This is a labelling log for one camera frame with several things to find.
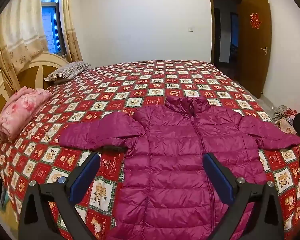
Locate magenta puffer jacket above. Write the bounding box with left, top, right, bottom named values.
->
left=59, top=96, right=300, bottom=239

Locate clothes pile on floor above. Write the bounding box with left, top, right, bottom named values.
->
left=272, top=105, right=297, bottom=135

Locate pink folded blanket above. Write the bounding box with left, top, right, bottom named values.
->
left=0, top=86, right=52, bottom=141

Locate red patterned bedspread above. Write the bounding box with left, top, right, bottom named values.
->
left=0, top=61, right=300, bottom=239

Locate beige wooden headboard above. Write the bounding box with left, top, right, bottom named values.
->
left=0, top=52, right=68, bottom=113

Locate striped grey pillow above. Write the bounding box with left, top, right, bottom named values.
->
left=44, top=61, right=91, bottom=84

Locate blue window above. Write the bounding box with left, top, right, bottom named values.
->
left=41, top=0, right=66, bottom=56

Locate beige left curtain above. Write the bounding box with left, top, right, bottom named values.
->
left=0, top=0, right=47, bottom=95

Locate beige curtain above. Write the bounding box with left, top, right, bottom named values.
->
left=59, top=0, right=82, bottom=62
left=0, top=0, right=47, bottom=95

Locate beige right curtain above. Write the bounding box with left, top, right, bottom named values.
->
left=59, top=0, right=82, bottom=62

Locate brown wooden door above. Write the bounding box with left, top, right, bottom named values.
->
left=237, top=0, right=272, bottom=99

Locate red door decoration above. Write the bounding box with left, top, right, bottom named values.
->
left=250, top=13, right=262, bottom=29

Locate dark door frame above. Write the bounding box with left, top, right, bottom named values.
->
left=210, top=0, right=243, bottom=80

